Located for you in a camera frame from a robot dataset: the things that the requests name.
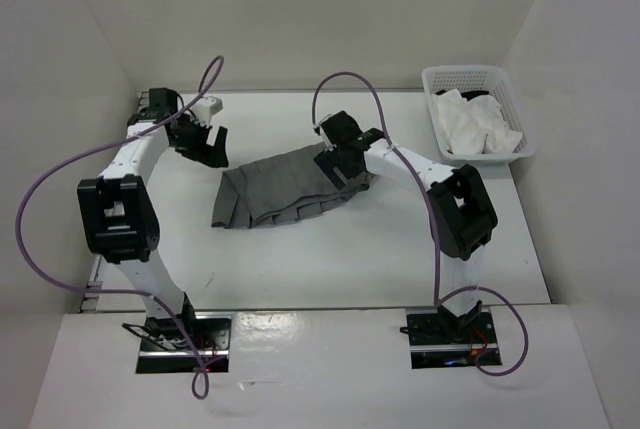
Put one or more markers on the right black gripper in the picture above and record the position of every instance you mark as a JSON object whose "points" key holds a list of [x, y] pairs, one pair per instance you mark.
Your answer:
{"points": [[329, 160]]}

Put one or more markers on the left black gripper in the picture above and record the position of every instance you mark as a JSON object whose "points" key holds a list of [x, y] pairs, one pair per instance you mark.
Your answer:
{"points": [[214, 156]]}

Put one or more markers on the grey pleated skirt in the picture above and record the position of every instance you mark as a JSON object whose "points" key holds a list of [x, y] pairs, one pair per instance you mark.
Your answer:
{"points": [[279, 190]]}

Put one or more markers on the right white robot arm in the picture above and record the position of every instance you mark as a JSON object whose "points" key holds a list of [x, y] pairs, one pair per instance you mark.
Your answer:
{"points": [[461, 215]]}

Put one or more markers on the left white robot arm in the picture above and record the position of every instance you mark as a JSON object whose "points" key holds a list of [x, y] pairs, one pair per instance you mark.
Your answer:
{"points": [[118, 217]]}

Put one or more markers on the black garment in basket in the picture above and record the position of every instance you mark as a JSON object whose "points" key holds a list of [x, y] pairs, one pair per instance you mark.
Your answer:
{"points": [[472, 95]]}

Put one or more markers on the white crumpled cloth in basket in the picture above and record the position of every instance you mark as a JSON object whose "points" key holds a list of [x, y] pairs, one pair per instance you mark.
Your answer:
{"points": [[473, 125]]}

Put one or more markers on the white plastic mesh basket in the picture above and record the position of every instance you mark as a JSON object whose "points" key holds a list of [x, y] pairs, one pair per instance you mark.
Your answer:
{"points": [[499, 85]]}

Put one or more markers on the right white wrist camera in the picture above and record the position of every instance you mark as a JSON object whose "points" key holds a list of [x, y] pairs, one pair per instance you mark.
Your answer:
{"points": [[318, 128]]}

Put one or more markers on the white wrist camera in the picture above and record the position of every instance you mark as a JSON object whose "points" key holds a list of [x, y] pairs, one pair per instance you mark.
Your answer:
{"points": [[318, 128], [205, 109]]}

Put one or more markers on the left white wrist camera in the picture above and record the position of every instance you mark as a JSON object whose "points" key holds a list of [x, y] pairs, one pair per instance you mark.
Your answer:
{"points": [[205, 109]]}

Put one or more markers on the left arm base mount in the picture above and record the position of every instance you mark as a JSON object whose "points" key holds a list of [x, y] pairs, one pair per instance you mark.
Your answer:
{"points": [[164, 350]]}

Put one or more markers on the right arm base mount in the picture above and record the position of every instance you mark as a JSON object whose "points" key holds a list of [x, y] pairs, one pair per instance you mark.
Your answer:
{"points": [[431, 348]]}

